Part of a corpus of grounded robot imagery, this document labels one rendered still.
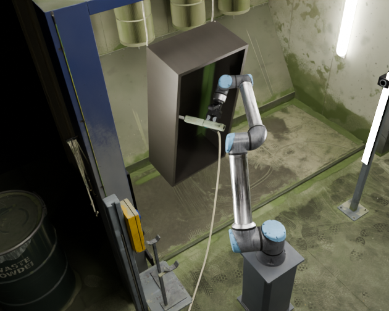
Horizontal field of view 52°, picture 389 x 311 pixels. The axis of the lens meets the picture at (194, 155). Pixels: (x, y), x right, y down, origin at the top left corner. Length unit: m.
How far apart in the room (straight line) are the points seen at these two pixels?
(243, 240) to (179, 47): 1.31
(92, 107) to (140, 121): 2.15
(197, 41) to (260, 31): 2.22
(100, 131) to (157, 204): 1.85
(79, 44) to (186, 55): 0.97
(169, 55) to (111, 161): 0.83
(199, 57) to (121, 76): 1.61
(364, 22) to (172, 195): 2.42
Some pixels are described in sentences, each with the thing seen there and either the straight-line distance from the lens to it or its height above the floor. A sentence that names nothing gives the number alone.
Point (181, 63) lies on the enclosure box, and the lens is 2.59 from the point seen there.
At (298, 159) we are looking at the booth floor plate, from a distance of 4.30.
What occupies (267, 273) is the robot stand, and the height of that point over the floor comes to 0.64.
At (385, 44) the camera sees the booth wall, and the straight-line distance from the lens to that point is 4.12.
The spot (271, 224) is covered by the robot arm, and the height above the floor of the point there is 0.91.
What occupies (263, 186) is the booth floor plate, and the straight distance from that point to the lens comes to 3.97.
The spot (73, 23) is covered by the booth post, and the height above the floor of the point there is 2.21.
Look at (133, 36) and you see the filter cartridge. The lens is 3.77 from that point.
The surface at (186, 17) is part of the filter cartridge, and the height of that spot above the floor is 1.38.
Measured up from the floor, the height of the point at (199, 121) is 1.17.
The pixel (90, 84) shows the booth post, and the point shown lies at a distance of 1.96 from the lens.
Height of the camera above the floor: 2.87
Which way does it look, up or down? 41 degrees down
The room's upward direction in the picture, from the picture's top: 4 degrees counter-clockwise
